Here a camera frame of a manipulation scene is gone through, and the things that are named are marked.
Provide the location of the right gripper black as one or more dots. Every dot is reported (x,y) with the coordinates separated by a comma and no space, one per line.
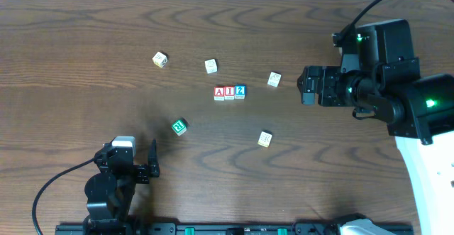
(327,86)

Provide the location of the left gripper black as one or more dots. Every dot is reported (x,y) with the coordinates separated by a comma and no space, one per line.
(142,173)

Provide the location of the red letter A block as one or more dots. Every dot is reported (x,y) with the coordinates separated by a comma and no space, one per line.
(219,93)

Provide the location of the red letter I block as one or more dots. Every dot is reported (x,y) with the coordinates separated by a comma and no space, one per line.
(229,93)

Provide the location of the blue number 2 block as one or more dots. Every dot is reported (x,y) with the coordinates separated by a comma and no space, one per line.
(240,91)

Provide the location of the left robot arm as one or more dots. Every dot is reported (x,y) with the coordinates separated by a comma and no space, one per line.
(110,192)

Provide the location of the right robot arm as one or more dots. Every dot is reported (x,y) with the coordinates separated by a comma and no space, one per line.
(419,115)

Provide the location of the green letter R block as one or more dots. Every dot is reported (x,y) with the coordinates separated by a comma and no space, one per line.
(179,127)

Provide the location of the yellow edged block upper left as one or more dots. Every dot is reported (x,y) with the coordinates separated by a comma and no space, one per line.
(160,59)

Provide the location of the white block right of centre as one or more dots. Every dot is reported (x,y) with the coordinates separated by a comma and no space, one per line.
(274,79)

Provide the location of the white block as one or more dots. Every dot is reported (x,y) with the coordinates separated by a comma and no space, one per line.
(211,66)
(274,79)

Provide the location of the yellow patterned block lower centre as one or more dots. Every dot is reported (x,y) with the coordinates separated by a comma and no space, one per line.
(264,139)

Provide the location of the white block centre top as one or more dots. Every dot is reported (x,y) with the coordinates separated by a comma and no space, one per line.
(211,66)

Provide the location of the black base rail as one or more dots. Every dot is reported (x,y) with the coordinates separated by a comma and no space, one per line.
(231,229)

